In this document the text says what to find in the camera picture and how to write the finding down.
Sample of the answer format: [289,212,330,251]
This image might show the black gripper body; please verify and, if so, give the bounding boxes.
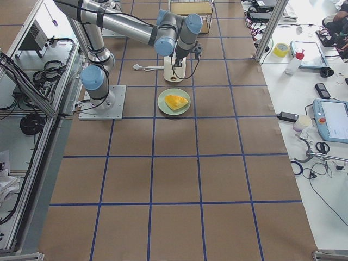
[175,45,190,63]

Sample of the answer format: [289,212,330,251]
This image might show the white two-slot toaster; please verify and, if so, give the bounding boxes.
[163,56,186,82]

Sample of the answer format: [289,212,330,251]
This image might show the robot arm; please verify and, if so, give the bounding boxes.
[55,1,203,71]

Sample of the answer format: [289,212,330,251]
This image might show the golden triangular pastry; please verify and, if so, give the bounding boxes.
[164,95,189,110]

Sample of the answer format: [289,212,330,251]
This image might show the light green plate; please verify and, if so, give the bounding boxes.
[157,88,191,115]

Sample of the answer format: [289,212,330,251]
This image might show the yellow tape roll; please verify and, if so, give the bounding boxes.
[273,43,290,58]

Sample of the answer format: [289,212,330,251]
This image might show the white squeeze bottle red cap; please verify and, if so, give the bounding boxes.
[284,50,305,76]

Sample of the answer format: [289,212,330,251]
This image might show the black power adapter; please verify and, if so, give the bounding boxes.
[276,111,299,122]

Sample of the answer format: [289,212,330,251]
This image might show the light blue tablet case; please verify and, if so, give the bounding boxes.
[290,41,329,69]

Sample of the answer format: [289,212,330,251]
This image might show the white paper cup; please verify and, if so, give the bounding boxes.
[293,115,312,132]

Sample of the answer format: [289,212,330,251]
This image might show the grey control box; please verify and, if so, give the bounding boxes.
[18,20,48,58]

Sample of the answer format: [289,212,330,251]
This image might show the black smartphone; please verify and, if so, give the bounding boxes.
[314,83,331,99]

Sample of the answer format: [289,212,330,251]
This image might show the blue teach pendant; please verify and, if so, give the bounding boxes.
[313,98,347,144]

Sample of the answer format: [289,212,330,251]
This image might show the black scissors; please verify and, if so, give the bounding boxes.
[315,141,330,155]

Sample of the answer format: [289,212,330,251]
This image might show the white toaster power cable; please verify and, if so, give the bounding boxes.
[133,63,165,72]

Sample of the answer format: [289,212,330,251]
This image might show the wire and wood shelf rack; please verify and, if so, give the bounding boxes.
[168,0,215,34]

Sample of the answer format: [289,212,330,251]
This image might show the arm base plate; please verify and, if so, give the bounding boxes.
[78,85,126,120]

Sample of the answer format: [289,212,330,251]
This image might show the aluminium frame post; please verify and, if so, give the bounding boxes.
[254,0,288,61]

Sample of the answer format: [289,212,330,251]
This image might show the black coiled cable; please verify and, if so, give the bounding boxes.
[20,113,44,136]

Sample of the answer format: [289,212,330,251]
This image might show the blue tape ring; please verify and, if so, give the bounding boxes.
[290,160,305,176]

